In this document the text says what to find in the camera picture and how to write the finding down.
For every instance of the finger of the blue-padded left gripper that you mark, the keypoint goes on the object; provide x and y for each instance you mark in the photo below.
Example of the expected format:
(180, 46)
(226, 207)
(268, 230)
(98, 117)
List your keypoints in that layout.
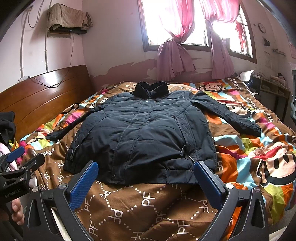
(8, 160)
(30, 167)

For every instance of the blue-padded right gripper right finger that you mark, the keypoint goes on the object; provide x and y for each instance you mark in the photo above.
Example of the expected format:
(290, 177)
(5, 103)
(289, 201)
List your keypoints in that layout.
(222, 197)

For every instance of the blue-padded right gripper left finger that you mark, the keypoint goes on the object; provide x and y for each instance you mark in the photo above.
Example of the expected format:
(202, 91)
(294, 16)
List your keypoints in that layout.
(69, 197)

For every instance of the dark navy padded jacket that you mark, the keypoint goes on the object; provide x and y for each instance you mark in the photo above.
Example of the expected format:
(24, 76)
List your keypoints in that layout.
(149, 135)

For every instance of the black clothes pile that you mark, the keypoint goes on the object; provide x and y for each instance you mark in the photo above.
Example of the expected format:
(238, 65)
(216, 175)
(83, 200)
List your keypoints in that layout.
(7, 127)

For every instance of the person's left hand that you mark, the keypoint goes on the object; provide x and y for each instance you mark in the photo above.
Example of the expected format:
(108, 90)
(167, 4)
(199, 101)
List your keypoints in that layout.
(17, 214)

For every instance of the colourful brown patterned duvet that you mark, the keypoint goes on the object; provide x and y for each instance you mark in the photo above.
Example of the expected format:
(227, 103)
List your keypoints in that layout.
(180, 211)

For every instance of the wooden headboard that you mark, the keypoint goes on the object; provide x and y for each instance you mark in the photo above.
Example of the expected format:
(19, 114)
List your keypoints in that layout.
(39, 99)

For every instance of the wooden side desk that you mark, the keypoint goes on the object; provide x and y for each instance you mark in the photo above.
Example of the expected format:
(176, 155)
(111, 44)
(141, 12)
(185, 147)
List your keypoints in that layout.
(272, 95)

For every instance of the white pillow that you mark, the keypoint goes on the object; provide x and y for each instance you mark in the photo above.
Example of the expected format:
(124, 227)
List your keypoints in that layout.
(246, 75)

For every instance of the left pink curtain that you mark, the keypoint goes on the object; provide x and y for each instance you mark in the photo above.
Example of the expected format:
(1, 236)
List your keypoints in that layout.
(178, 19)

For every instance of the pink curtain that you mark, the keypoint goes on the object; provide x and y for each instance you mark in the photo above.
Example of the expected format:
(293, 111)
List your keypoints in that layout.
(225, 12)
(178, 19)

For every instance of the brown cloth on shelf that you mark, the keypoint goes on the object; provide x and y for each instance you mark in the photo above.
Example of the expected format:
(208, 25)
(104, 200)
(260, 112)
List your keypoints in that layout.
(60, 15)

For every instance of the right pink curtain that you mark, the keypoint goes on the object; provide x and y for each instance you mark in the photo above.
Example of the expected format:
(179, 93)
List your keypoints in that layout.
(225, 12)

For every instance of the round wall clock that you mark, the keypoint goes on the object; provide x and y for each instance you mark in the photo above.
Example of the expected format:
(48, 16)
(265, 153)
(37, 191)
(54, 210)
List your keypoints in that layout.
(261, 28)

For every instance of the wooden window frame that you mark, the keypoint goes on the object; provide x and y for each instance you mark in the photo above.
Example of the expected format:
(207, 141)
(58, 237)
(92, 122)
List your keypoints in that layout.
(239, 40)

